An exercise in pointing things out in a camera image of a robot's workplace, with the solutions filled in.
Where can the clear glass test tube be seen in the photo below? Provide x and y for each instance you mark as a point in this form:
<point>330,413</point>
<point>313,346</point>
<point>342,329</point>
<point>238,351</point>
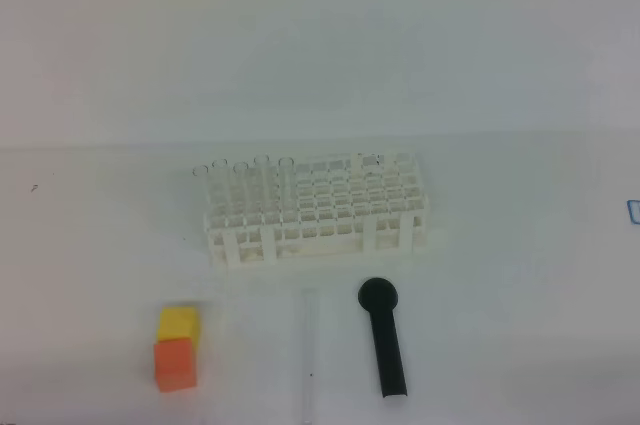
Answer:
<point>309,324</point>

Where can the white plastic test tube rack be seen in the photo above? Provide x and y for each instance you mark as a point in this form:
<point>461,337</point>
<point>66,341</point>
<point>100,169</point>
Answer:
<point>350,203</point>

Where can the clear test tube far left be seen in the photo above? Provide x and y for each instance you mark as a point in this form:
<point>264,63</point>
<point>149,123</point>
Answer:
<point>203,175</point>

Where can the black plastic scoop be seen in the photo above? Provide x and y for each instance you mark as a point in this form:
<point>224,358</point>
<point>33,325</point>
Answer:
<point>379,298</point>

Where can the yellow foam cube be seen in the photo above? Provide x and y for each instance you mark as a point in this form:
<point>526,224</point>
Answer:
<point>179,322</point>

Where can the orange foam cube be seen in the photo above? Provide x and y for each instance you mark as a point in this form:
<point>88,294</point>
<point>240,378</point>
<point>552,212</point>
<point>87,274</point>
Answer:
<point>175,365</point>

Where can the blue square table marking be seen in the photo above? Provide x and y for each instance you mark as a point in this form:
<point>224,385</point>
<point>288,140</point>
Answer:
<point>633,207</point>

